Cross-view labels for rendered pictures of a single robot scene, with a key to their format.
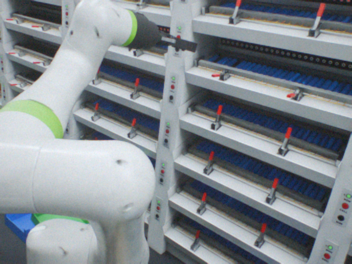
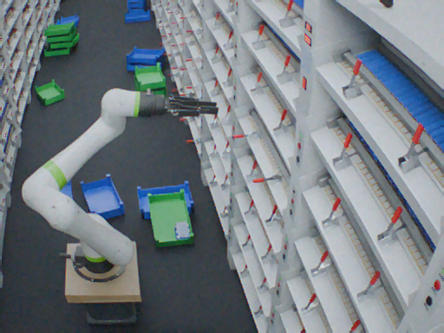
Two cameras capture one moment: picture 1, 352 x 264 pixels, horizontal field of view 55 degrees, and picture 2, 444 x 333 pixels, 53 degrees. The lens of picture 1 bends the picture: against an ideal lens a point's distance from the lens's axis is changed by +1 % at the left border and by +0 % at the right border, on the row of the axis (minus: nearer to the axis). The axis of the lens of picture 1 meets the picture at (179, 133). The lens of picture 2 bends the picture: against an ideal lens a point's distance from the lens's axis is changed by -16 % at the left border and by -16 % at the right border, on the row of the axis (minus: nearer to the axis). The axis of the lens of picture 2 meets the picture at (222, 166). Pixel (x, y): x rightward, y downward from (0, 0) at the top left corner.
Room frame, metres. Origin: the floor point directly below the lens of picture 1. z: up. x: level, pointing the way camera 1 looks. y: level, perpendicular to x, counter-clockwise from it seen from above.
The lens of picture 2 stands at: (-0.14, -1.11, 1.95)
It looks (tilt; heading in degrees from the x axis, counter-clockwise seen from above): 36 degrees down; 41
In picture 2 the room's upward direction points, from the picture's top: 1 degrees clockwise
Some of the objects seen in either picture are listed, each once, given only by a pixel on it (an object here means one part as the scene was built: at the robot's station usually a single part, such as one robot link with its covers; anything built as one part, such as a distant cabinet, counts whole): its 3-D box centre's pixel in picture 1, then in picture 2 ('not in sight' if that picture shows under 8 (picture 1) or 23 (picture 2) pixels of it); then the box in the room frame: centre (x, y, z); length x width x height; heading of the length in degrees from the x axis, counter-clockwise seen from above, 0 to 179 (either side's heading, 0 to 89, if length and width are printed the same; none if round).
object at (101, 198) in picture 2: not in sight; (101, 197); (1.14, 0.91, 0.04); 0.30 x 0.20 x 0.08; 67
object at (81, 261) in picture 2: not in sight; (86, 256); (0.61, 0.30, 0.36); 0.26 x 0.15 x 0.06; 131
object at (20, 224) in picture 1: (44, 214); (165, 199); (1.39, 0.62, 0.04); 0.30 x 0.20 x 0.08; 144
